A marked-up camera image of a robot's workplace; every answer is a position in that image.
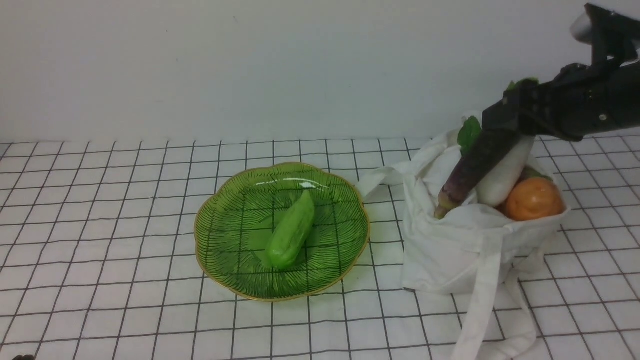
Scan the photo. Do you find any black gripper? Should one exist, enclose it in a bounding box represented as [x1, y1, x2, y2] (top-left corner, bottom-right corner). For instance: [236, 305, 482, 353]
[482, 3, 640, 142]

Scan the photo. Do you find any dark purple eggplant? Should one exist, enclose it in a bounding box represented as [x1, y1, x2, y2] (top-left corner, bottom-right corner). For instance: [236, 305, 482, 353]
[433, 129, 523, 220]

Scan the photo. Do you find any white radish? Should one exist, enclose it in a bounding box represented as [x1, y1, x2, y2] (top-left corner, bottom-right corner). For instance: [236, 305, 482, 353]
[475, 136, 535, 208]

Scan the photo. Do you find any white cloth tote bag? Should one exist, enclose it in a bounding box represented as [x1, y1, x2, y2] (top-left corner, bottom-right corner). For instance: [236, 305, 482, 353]
[356, 125, 570, 360]

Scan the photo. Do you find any orange round vegetable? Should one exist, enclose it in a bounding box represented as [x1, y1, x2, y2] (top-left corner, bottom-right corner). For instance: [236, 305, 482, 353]
[503, 177, 566, 222]

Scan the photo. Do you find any green leafy vegetable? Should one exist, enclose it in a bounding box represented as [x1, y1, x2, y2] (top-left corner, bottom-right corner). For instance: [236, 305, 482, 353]
[457, 77, 540, 156]

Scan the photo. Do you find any green glass plate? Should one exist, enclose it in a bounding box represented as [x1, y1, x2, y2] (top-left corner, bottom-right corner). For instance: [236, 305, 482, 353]
[194, 162, 371, 301]

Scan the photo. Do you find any green cucumber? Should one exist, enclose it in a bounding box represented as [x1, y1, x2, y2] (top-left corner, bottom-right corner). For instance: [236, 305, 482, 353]
[265, 189, 316, 271]

